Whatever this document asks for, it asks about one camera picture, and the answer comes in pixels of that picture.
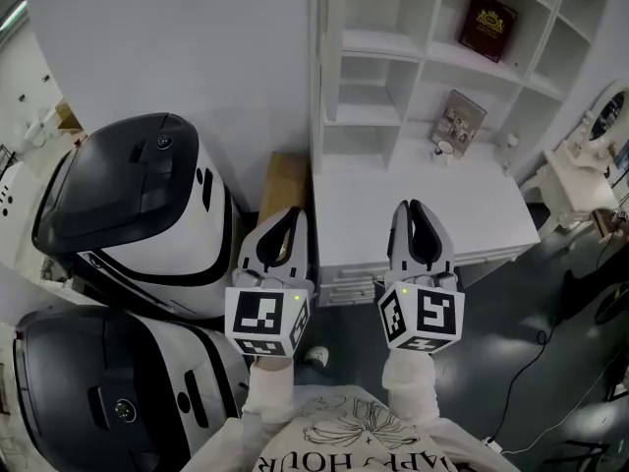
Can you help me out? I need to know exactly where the black floor stand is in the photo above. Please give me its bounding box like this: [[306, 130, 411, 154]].
[[558, 263, 629, 325]]

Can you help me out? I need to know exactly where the brown photo book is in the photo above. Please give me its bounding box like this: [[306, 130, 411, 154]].
[[430, 89, 488, 160]]

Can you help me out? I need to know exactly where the white and black robot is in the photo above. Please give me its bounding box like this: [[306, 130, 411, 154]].
[[30, 111, 243, 322], [11, 304, 253, 472]]

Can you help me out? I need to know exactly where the white cabinet door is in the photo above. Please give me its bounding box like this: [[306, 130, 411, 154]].
[[308, 0, 329, 176]]

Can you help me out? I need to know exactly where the person's white shoe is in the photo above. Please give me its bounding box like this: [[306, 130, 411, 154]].
[[303, 345, 330, 367]]

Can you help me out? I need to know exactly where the white mug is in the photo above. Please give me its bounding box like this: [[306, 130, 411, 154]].
[[432, 140, 457, 165]]

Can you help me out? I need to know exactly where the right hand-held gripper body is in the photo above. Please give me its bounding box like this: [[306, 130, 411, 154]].
[[375, 266, 466, 354]]

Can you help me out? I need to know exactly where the black cable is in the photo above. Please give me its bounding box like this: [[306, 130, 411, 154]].
[[483, 233, 621, 444]]

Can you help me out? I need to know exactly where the person's right forearm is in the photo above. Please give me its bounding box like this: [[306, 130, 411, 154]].
[[381, 345, 442, 425]]

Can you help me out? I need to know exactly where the small cardboard box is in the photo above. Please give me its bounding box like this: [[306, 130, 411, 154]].
[[52, 97, 86, 136]]

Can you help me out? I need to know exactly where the person's cream printed shirt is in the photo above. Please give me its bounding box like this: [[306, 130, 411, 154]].
[[180, 383, 523, 472]]

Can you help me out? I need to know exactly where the white shelf cabinet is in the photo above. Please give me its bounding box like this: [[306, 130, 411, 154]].
[[309, 0, 611, 310]]

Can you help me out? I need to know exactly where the brown cardboard box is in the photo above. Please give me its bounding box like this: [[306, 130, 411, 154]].
[[257, 150, 312, 226]]

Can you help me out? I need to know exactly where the dark red book box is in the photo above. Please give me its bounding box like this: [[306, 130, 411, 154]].
[[458, 0, 519, 64]]

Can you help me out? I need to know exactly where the white dressing table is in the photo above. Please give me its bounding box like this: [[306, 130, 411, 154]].
[[519, 137, 621, 245]]

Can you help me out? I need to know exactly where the oval white-framed mirror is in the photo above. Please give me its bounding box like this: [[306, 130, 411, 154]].
[[578, 80, 629, 152]]

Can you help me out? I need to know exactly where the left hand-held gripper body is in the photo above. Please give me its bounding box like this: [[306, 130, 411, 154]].
[[224, 265, 314, 361]]

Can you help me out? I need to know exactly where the person's left forearm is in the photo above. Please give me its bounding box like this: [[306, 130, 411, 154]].
[[239, 355, 297, 425]]

